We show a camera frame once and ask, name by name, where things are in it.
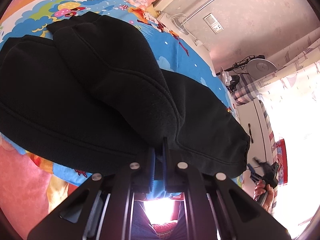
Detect white cable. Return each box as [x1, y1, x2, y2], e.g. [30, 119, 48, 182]
[166, 12, 198, 43]

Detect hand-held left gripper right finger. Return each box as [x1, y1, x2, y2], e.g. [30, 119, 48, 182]
[162, 136, 292, 240]

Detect yellow pillow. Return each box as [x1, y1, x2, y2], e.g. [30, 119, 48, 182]
[147, 4, 163, 15]

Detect wall socket panel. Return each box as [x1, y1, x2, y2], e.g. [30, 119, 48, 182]
[203, 13, 223, 34]

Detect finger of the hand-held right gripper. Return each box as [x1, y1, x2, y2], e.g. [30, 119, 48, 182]
[247, 164, 262, 182]
[253, 157, 269, 168]

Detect round fan head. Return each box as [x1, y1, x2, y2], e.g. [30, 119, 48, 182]
[246, 58, 277, 80]

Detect printed curtain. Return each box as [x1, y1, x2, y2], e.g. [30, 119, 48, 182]
[257, 34, 320, 230]

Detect white cabinet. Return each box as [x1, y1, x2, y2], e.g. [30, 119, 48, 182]
[236, 97, 275, 188]

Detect black light stand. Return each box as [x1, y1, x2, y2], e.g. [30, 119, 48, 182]
[215, 54, 266, 92]

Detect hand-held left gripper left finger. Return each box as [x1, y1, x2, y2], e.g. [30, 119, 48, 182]
[27, 147, 157, 240]

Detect plaid cloth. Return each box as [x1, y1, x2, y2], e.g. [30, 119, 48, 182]
[231, 74, 263, 105]

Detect black pants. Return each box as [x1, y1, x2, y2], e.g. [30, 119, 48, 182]
[0, 11, 251, 180]

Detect silver studio lamp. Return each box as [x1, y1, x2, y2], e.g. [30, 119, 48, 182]
[220, 66, 241, 88]

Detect cartoon printed bed sheet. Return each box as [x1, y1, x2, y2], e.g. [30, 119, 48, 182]
[0, 0, 238, 200]

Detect red bag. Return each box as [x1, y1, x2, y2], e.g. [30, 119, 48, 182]
[274, 138, 288, 185]

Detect person's right hand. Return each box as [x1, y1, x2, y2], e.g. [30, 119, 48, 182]
[254, 181, 275, 214]

